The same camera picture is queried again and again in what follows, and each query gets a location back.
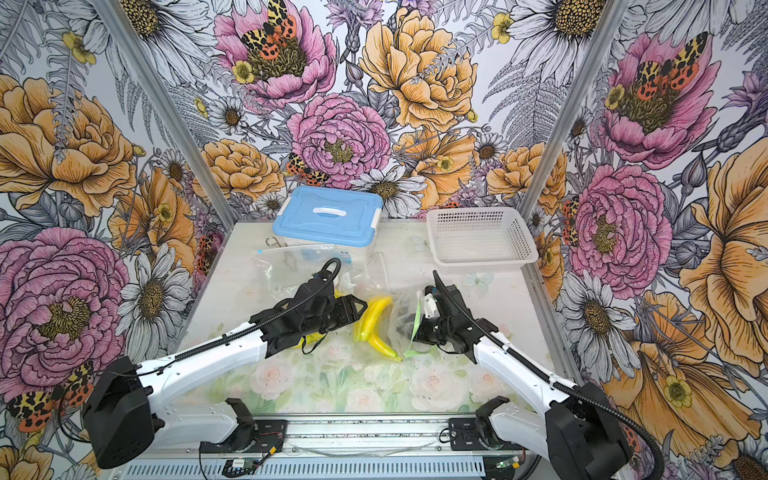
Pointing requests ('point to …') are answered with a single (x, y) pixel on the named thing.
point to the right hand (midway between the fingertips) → (402, 337)
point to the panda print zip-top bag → (405, 312)
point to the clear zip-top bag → (362, 274)
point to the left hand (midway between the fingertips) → (358, 317)
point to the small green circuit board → (236, 467)
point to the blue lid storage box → (322, 215)
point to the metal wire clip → (274, 243)
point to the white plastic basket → (478, 239)
